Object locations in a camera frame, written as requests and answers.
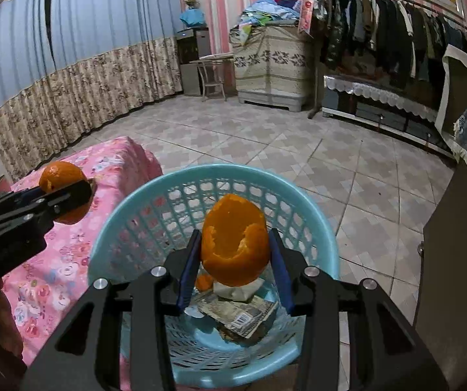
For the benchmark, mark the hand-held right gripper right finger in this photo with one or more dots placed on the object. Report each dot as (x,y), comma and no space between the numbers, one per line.
(281,277)

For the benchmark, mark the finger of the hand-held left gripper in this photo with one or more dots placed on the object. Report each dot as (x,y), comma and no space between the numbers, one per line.
(70,199)
(31,193)

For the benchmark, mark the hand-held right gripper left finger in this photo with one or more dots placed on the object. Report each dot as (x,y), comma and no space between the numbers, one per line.
(187,277)

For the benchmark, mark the orange fruit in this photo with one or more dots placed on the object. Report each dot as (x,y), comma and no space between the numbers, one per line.
(58,173)

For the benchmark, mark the beige paper bag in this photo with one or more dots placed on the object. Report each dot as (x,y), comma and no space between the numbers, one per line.
(239,292)

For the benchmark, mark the large orange peel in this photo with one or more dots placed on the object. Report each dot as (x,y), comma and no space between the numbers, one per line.
(233,269)

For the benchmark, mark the light blue plastic basket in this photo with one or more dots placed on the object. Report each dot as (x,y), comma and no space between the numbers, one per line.
(111,232)

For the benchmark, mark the printed snack packet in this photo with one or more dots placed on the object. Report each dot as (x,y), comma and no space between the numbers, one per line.
(241,313)

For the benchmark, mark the person's left forearm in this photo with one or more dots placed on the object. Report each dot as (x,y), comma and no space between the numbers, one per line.
(9,326)

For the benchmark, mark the pink mug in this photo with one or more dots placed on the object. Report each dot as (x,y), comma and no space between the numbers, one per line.
(0,185)

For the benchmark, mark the pink floral tablecloth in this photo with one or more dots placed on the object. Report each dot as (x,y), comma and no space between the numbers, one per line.
(74,252)

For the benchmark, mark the blue floral curtain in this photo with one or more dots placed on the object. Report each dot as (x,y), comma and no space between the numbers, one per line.
(9,49)
(107,28)

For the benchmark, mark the dark wooden furniture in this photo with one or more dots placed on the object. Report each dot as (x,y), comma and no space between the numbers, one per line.
(453,285)

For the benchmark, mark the grey water dispenser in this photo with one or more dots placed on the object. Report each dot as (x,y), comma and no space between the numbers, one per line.
(190,65)

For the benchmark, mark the low dark cabinet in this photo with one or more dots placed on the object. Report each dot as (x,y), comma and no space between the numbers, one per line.
(380,118)

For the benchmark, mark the small folding table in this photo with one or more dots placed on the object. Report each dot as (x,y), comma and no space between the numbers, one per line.
(213,59)

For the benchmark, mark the cloth covered cabinet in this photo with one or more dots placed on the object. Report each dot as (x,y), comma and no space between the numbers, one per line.
(274,69)

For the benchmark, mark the white lace cloth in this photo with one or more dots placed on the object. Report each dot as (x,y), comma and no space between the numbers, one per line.
(372,89)

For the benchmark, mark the blue cloth bundle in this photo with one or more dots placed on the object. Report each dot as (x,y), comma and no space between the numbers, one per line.
(192,18)

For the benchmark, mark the small potted plant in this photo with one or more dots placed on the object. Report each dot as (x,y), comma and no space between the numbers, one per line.
(191,5)

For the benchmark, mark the red and white hanging bag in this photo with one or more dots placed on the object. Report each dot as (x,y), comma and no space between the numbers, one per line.
(306,18)

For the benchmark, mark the row of hanging clothes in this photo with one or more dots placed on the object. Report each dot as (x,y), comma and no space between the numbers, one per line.
(384,36)

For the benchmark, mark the cream cloth covered furniture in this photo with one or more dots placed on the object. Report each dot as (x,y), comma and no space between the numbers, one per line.
(461,85)

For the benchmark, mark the pile of folded clothes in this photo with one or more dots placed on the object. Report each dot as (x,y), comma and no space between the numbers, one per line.
(270,14)

